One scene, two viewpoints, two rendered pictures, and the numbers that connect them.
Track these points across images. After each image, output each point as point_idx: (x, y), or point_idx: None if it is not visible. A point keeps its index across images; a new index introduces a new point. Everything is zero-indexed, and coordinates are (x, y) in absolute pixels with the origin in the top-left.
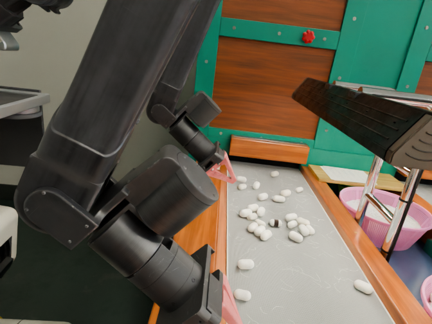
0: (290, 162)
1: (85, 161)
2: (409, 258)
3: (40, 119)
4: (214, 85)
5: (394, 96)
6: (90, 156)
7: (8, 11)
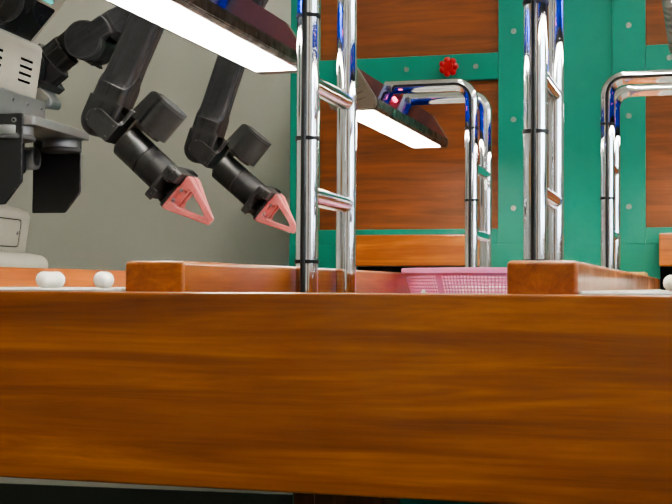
0: (452, 265)
1: (114, 92)
2: None
3: (78, 159)
4: (321, 161)
5: (414, 84)
6: (116, 89)
7: (57, 69)
